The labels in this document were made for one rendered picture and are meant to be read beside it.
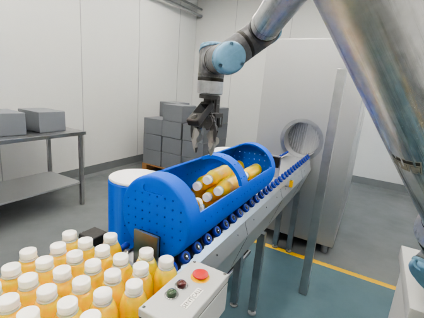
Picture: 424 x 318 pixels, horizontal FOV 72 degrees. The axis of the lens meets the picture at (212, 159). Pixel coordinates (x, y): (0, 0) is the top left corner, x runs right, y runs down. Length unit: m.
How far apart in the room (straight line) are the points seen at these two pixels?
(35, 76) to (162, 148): 2.01
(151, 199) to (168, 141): 3.86
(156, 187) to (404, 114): 0.72
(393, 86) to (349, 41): 0.08
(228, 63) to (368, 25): 0.54
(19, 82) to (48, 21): 0.87
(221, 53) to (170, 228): 0.55
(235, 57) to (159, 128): 4.06
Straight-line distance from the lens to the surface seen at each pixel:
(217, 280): 0.72
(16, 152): 4.38
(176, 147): 4.74
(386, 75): 0.42
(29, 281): 0.80
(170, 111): 4.73
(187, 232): 0.94
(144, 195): 1.00
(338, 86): 2.15
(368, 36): 0.41
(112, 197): 1.55
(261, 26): 0.88
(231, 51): 0.89
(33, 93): 4.40
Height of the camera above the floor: 1.53
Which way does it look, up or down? 14 degrees down
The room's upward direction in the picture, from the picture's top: 5 degrees clockwise
